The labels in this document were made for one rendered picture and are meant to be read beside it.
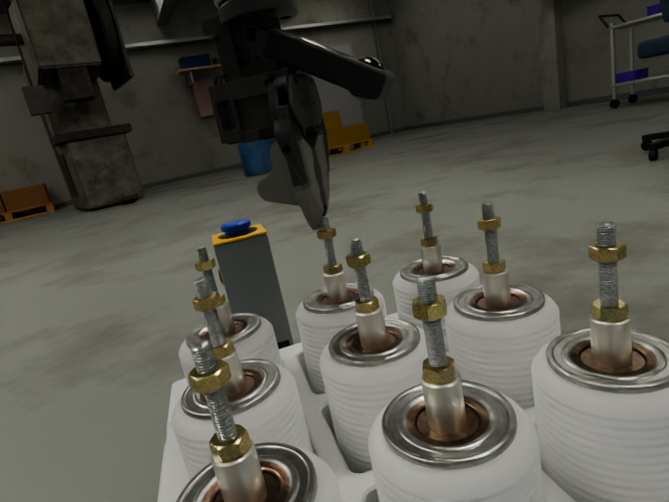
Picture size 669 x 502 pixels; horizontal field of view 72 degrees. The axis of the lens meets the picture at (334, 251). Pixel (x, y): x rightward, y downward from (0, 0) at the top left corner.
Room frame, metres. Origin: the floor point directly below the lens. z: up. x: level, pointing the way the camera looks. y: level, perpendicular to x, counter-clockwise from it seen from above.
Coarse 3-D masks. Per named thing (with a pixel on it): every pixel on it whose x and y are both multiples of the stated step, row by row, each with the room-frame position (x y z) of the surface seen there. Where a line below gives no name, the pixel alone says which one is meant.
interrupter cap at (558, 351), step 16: (560, 336) 0.29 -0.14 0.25; (576, 336) 0.28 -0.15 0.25; (640, 336) 0.27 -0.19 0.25; (656, 336) 0.26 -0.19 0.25; (560, 352) 0.27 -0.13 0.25; (576, 352) 0.27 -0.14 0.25; (640, 352) 0.25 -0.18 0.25; (656, 352) 0.25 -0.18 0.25; (560, 368) 0.25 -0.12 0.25; (576, 368) 0.25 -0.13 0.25; (592, 368) 0.25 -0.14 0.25; (608, 368) 0.25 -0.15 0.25; (624, 368) 0.24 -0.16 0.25; (640, 368) 0.24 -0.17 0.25; (656, 368) 0.23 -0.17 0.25; (592, 384) 0.23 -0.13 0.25; (608, 384) 0.22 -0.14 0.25; (624, 384) 0.22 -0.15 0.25; (640, 384) 0.22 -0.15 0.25; (656, 384) 0.22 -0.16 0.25
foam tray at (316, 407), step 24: (288, 360) 0.48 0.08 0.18; (312, 408) 0.38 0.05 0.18; (528, 408) 0.31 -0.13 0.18; (168, 432) 0.39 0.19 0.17; (312, 432) 0.34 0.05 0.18; (168, 456) 0.35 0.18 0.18; (336, 456) 0.30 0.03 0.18; (168, 480) 0.32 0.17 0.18; (360, 480) 0.27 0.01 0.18; (552, 480) 0.24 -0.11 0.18
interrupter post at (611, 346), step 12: (600, 324) 0.25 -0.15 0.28; (612, 324) 0.24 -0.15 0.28; (624, 324) 0.24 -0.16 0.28; (600, 336) 0.25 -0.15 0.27; (612, 336) 0.24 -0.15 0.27; (624, 336) 0.24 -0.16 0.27; (600, 348) 0.25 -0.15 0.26; (612, 348) 0.24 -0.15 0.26; (624, 348) 0.24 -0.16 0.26; (600, 360) 0.25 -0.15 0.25; (612, 360) 0.24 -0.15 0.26; (624, 360) 0.24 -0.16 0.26
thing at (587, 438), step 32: (544, 352) 0.28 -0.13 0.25; (544, 384) 0.25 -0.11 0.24; (576, 384) 0.24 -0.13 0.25; (544, 416) 0.25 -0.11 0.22; (576, 416) 0.23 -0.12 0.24; (608, 416) 0.22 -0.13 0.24; (640, 416) 0.21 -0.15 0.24; (544, 448) 0.26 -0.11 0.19; (576, 448) 0.23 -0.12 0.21; (608, 448) 0.22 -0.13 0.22; (640, 448) 0.21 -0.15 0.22; (576, 480) 0.23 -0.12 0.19; (608, 480) 0.22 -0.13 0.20; (640, 480) 0.21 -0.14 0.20
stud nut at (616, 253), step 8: (592, 248) 0.25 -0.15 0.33; (600, 248) 0.25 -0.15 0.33; (608, 248) 0.25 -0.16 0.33; (616, 248) 0.25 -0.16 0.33; (624, 248) 0.25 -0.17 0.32; (592, 256) 0.25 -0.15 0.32; (600, 256) 0.25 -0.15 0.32; (608, 256) 0.25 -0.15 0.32; (616, 256) 0.24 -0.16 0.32; (624, 256) 0.25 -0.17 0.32
